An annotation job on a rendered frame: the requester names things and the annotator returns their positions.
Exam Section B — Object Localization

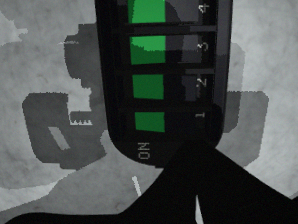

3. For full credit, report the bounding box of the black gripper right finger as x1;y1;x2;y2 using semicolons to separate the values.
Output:
194;140;298;224

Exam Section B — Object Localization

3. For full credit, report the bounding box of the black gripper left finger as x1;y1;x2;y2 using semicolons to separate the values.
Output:
5;140;198;224

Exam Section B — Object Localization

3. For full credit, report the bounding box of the dark grey switch panel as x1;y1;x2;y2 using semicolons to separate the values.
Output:
94;0;234;169

